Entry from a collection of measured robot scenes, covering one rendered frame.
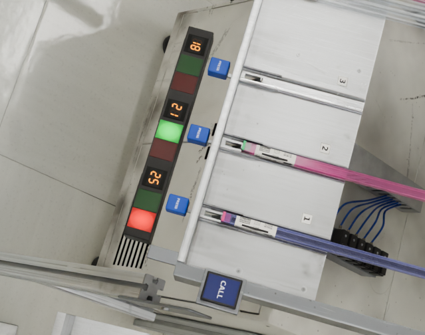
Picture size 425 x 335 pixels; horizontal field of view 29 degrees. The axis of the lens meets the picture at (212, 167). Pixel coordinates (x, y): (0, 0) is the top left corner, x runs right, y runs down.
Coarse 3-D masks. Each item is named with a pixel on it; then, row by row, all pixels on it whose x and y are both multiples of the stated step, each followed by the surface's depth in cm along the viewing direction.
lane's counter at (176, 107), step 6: (168, 102) 126; (174, 102) 126; (180, 102) 126; (168, 108) 126; (174, 108) 126; (180, 108) 126; (186, 108) 126; (168, 114) 125; (174, 114) 125; (180, 114) 125; (180, 120) 125
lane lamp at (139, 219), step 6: (132, 210) 121; (138, 210) 121; (132, 216) 121; (138, 216) 121; (144, 216) 121; (150, 216) 121; (132, 222) 121; (138, 222) 121; (144, 222) 121; (150, 222) 121; (138, 228) 121; (144, 228) 121; (150, 228) 121
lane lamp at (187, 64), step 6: (180, 60) 128; (186, 60) 128; (192, 60) 128; (198, 60) 128; (180, 66) 127; (186, 66) 127; (192, 66) 127; (198, 66) 127; (186, 72) 127; (192, 72) 127; (198, 72) 127
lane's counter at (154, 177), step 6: (150, 168) 123; (156, 168) 123; (144, 174) 123; (150, 174) 123; (156, 174) 123; (162, 174) 123; (144, 180) 123; (150, 180) 123; (156, 180) 123; (162, 180) 123; (150, 186) 122; (156, 186) 122; (162, 186) 122
